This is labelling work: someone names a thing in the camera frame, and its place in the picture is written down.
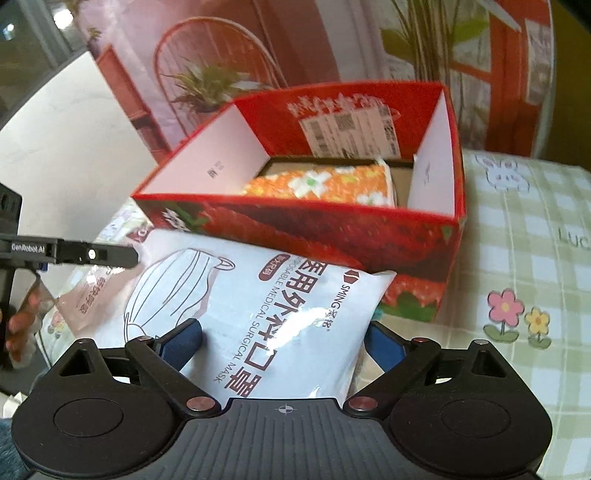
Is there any blue cloth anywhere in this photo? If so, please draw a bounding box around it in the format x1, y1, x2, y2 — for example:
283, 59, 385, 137
0, 406, 29, 480

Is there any green checked bunny blanket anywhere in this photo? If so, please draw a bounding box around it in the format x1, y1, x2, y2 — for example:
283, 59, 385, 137
441, 148, 591, 480

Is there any red strawberry print box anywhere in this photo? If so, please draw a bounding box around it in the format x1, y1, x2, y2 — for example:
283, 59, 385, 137
130, 81, 466, 324

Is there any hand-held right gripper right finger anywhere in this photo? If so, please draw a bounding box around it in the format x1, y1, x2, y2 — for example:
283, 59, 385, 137
345, 322, 519, 419

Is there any white face mask packet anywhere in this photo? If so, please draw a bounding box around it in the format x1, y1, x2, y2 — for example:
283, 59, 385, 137
124, 229, 398, 401

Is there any dark window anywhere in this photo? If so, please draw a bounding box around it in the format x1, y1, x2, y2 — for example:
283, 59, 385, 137
0, 0, 89, 118

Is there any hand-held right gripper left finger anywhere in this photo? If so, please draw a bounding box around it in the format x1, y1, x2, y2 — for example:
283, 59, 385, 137
53, 318, 220, 417

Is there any orange floral packet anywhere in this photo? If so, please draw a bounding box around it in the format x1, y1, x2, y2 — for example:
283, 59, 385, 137
242, 156, 399, 209

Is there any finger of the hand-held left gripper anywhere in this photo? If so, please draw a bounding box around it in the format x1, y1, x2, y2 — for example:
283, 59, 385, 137
56, 239, 140, 270

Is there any wall poster with plants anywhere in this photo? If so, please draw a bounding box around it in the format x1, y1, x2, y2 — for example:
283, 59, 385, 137
76, 0, 557, 160

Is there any white red printed packet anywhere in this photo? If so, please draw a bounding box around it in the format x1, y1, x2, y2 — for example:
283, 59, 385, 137
98, 202, 157, 246

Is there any pink translucent packet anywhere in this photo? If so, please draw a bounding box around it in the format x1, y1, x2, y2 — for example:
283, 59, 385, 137
54, 240, 155, 334

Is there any person's left hand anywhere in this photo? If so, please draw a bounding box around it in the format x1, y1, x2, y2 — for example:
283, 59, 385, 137
6, 277, 55, 370

